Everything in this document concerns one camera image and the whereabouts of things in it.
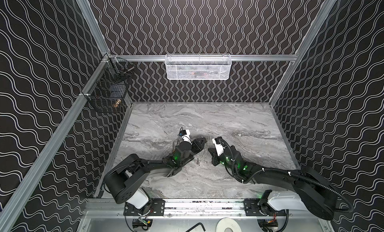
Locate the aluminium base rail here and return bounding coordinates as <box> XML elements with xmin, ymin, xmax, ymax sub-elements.
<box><xmin>85</xmin><ymin>197</ymin><xmax>326</xmax><ymax>219</ymax></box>

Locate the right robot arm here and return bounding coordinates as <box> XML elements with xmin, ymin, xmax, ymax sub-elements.
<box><xmin>208</xmin><ymin>137</ymin><xmax>354</xmax><ymax>221</ymax></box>

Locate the white tape roll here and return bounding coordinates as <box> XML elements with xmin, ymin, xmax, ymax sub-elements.
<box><xmin>216</xmin><ymin>218</ymin><xmax>242</xmax><ymax>232</ymax></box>

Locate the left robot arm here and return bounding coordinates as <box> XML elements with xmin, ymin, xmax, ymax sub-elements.
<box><xmin>103</xmin><ymin>137</ymin><xmax>207</xmax><ymax>210</ymax></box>

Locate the white mesh wall basket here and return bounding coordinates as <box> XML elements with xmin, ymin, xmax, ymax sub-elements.
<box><xmin>165</xmin><ymin>54</ymin><xmax>232</xmax><ymax>80</ymax></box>

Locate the black allen key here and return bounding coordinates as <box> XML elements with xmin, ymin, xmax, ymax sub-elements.
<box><xmin>186</xmin><ymin>223</ymin><xmax>206</xmax><ymax>232</ymax></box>

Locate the black wire wall basket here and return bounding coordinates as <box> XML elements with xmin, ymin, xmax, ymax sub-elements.
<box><xmin>86</xmin><ymin>59</ymin><xmax>136</xmax><ymax>114</ymax></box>

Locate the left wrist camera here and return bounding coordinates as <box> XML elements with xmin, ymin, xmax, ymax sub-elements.
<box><xmin>179</xmin><ymin>129</ymin><xmax>192</xmax><ymax>143</ymax></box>

